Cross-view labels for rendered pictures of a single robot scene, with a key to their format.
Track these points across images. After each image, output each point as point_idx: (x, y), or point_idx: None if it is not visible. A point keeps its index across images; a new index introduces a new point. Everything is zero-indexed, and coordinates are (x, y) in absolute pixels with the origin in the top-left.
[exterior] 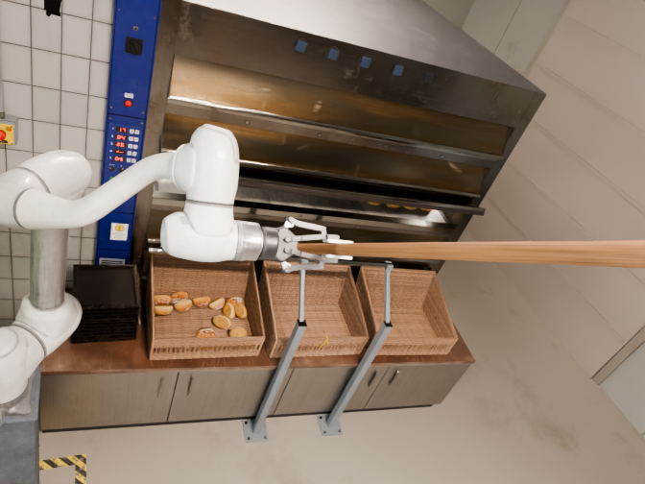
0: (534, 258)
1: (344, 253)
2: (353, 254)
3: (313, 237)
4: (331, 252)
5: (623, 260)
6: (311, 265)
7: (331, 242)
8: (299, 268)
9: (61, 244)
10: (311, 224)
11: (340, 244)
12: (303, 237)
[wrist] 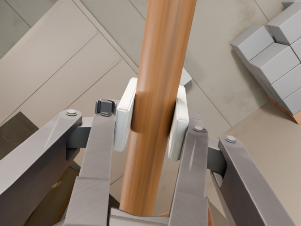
0: None
1: (180, 41)
2: None
3: (101, 142)
4: (160, 136)
5: None
6: (238, 165)
7: (131, 108)
8: (278, 212)
9: None
10: (29, 139)
11: (141, 79)
12: (92, 174)
